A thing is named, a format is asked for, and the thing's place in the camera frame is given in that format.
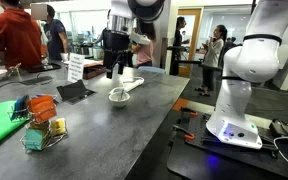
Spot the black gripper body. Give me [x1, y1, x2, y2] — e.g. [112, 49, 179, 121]
[102, 29, 131, 70]

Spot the white ceramic bowl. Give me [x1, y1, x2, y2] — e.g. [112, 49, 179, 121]
[108, 91, 131, 109]

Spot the blue utensil in bowl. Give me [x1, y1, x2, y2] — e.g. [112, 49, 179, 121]
[119, 87, 127, 101]

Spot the brown wooden box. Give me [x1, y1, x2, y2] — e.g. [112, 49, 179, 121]
[82, 64, 107, 81]

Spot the white flat object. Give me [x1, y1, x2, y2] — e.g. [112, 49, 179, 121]
[109, 76, 145, 96]

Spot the light blue chair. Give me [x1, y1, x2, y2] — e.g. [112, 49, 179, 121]
[137, 65, 167, 75]

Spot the white printed paper sign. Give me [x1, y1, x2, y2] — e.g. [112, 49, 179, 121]
[66, 52, 86, 84]

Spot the white paper cup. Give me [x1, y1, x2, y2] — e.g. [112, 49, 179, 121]
[59, 52, 70, 63]

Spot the person in navy t-shirt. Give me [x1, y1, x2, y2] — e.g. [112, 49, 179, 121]
[43, 4, 69, 62]

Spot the woman in black clothes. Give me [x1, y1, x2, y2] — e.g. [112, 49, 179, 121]
[169, 16, 191, 77]

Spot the yellow sponge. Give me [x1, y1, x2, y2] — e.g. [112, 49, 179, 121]
[50, 117, 67, 137]

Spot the orange sponge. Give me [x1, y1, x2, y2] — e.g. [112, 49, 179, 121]
[27, 95, 58, 124]

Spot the woman in grey jacket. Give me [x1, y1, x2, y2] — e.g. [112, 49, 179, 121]
[194, 23, 229, 98]

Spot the clear glass cup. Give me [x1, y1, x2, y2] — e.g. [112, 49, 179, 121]
[8, 62, 22, 80]

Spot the blue scrubber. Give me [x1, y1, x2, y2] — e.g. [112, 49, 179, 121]
[10, 95, 30, 121]

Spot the teal sponge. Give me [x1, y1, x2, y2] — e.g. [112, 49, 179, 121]
[24, 127, 49, 151]

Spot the person in red hoodie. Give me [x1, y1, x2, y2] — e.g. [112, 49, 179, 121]
[0, 0, 44, 70]

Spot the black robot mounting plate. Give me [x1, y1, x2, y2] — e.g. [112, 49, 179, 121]
[166, 109, 288, 180]

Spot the black power box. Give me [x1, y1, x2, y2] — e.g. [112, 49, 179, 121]
[268, 118, 288, 138]

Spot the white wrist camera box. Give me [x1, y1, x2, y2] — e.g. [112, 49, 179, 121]
[129, 31, 151, 46]

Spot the black cable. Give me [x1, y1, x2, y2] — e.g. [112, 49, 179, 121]
[0, 72, 54, 93]

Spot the orange handled clamp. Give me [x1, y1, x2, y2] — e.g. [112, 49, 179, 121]
[180, 106, 199, 118]
[171, 124, 196, 141]

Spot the wire rack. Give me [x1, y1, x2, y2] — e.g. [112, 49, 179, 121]
[6, 94, 69, 154]

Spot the white cable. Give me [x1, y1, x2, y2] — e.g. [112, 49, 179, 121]
[272, 133, 288, 180]

